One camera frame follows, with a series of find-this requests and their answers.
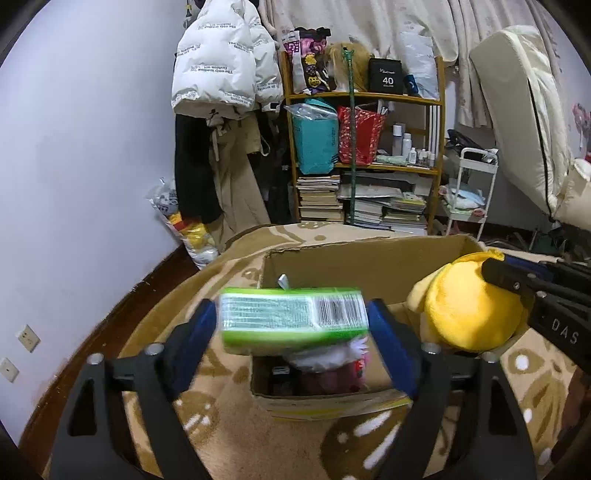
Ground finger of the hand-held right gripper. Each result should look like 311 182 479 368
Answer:
481 258 556 299

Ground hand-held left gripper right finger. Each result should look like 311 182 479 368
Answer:
367 298 539 480

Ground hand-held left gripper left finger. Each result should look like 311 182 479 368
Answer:
48 299 219 480

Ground yellow plush toy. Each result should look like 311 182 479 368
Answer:
406 248 530 354

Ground printed cardboard box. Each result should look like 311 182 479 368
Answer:
250 233 505 422

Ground green tissue packet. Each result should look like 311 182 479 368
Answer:
217 274 373 356

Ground white fluffy plush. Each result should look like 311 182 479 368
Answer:
287 338 369 371

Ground dark red plush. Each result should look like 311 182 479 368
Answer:
295 364 368 396

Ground light blue plush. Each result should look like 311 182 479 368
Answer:
444 186 486 209

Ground plastic bag of plush toys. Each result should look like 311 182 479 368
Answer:
147 177 221 269

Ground white trolley cart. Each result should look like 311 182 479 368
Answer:
436 147 500 241

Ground pile of books and papers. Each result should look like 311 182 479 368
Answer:
337 170 428 234

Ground group of small white bottles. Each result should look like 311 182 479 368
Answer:
392 123 437 168

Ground beige trousers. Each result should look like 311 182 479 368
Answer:
207 116 274 251

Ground stack of brown books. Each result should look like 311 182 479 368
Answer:
295 174 345 223

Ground black coat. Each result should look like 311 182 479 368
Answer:
174 113 223 225

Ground white mattress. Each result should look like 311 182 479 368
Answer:
468 25 583 219

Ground black hanging garment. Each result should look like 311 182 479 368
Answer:
255 107 297 225

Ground green pole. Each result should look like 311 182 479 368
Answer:
341 46 359 225

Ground red patterned bag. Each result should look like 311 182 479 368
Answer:
337 106 387 166

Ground teal bag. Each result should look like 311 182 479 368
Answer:
290 102 341 175

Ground wooden shelf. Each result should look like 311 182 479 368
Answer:
279 50 447 237

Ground white plastic bag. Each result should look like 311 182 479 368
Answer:
399 31 440 100

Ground black box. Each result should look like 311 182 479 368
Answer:
368 57 405 96

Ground blonde wig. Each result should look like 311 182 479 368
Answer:
325 42 373 92

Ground white puffer jacket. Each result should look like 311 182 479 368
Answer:
170 0 285 121

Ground cream curtain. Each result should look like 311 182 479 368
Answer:
257 0 557 128

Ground colourful sock packet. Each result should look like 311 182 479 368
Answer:
283 27 332 96

